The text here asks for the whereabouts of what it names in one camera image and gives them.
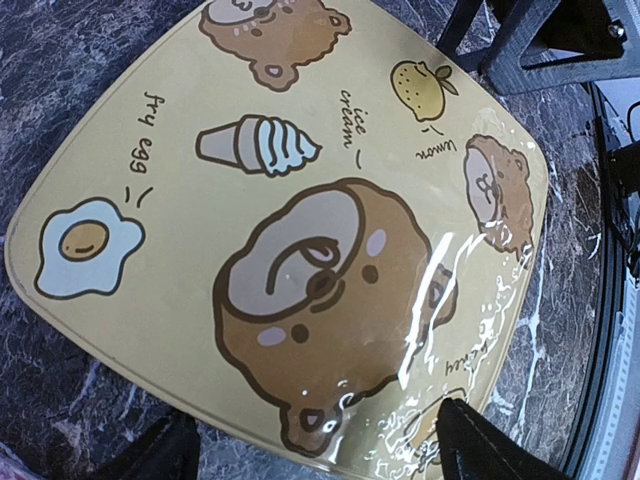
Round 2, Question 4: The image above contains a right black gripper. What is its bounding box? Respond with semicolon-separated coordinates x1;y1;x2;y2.
436;1;639;94

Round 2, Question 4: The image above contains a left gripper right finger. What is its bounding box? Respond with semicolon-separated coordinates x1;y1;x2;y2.
436;398;567;480

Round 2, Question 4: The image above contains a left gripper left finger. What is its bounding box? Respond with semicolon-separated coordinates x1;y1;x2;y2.
87;412;200;480

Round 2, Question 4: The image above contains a bear printed tin lid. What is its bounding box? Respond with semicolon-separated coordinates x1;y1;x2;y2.
5;1;548;479

